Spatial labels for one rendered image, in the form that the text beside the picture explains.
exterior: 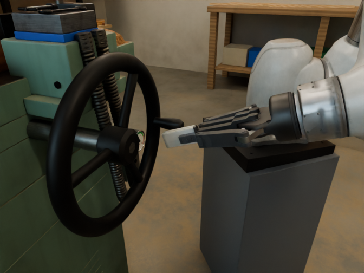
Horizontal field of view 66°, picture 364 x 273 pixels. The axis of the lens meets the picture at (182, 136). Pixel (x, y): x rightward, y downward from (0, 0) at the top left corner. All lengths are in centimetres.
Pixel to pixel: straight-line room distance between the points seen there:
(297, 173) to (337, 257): 69
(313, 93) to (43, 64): 41
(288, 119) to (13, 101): 43
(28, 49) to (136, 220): 111
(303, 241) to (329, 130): 72
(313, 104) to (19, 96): 46
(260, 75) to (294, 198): 38
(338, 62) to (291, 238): 57
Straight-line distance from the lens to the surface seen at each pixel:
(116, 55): 42
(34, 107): 54
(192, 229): 143
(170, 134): 52
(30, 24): 53
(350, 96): 43
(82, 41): 49
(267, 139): 83
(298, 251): 113
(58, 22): 49
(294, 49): 81
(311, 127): 43
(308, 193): 95
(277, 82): 79
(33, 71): 54
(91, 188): 75
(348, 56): 84
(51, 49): 50
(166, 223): 146
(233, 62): 327
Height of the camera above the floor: 104
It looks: 28 degrees down
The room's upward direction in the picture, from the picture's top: straight up
